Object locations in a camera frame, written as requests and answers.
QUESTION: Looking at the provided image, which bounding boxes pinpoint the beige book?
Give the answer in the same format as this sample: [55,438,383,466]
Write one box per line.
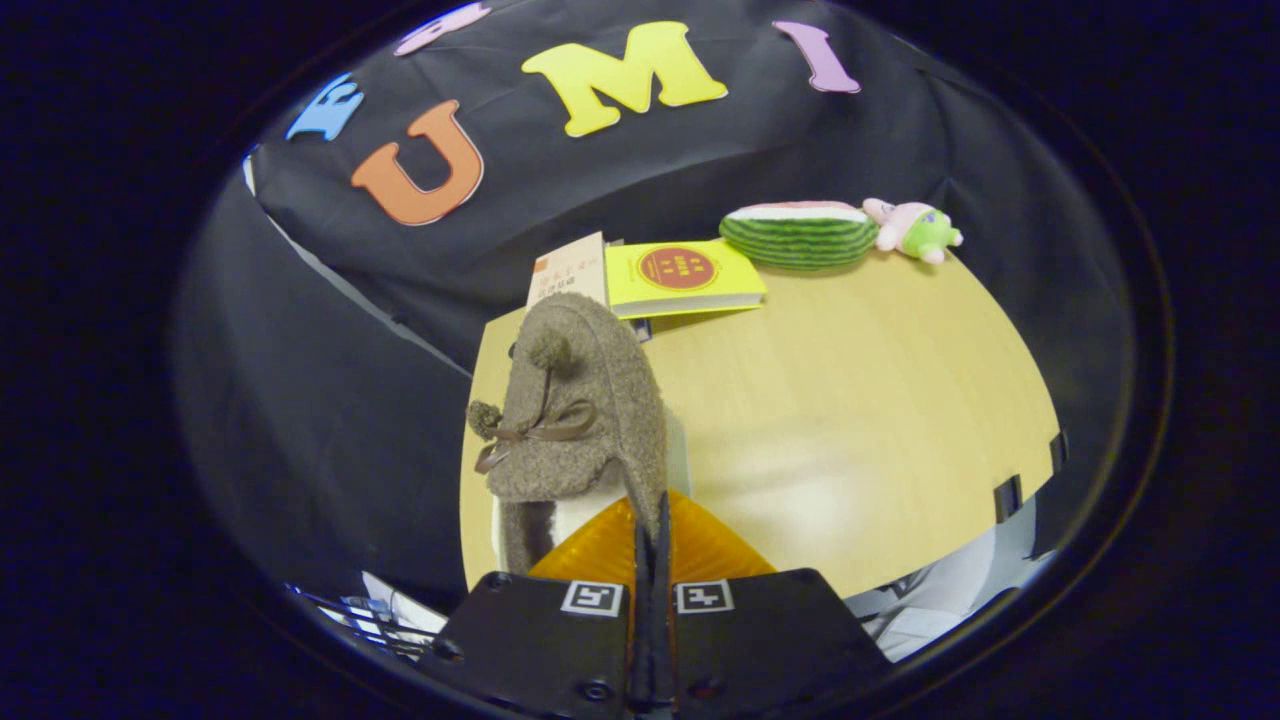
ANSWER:
[526,231,611,311]

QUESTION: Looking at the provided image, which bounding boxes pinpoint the watermelon slice plush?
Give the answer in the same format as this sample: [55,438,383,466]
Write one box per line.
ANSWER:
[718,201,881,272]

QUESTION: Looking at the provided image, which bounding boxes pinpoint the yellow book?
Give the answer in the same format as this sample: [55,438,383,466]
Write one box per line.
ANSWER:
[604,238,769,321]

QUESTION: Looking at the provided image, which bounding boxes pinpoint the pink and green plush toy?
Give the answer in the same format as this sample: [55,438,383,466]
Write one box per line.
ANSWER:
[862,197,965,265]

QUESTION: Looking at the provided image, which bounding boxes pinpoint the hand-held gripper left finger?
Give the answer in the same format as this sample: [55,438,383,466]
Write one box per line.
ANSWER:
[420,495,656,719]

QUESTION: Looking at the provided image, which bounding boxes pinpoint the white paper clutter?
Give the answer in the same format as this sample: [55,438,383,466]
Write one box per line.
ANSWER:
[290,570,448,656]

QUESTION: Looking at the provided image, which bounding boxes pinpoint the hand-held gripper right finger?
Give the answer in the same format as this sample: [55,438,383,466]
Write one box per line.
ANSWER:
[655,488,894,719]

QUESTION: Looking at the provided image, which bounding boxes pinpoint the brown fuzzy shoe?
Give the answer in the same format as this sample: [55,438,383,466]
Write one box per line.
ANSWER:
[466,291,669,576]

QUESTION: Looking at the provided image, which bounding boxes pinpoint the black backdrop cloth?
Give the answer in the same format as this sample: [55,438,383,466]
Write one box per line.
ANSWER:
[175,0,1131,611]

